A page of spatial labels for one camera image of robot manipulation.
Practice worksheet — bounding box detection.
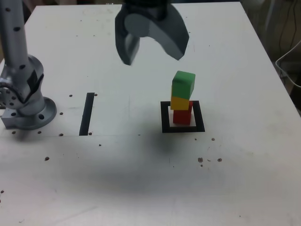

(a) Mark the black tape strip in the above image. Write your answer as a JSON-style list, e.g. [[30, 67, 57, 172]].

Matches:
[[79, 92, 95, 137]]

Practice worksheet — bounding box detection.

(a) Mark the black tape square outline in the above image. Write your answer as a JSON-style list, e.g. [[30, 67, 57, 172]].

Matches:
[[160, 100, 206, 134]]

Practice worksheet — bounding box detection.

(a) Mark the red cube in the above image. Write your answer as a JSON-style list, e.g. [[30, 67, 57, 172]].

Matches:
[[173, 101, 194, 126]]

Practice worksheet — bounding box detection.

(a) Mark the green cube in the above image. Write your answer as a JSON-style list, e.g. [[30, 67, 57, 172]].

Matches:
[[171, 70, 196, 99]]

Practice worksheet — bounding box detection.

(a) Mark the yellow cube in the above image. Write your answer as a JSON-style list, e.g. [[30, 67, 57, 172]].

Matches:
[[170, 96, 190, 111]]

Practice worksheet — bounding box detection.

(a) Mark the white frame leg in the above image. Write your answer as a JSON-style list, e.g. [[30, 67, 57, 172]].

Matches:
[[260, 0, 284, 51]]

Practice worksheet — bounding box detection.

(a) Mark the white cable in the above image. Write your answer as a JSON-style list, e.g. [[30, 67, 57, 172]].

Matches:
[[274, 39, 301, 89]]

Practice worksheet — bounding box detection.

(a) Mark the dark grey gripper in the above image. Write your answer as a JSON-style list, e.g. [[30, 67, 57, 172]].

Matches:
[[114, 4, 191, 66]]

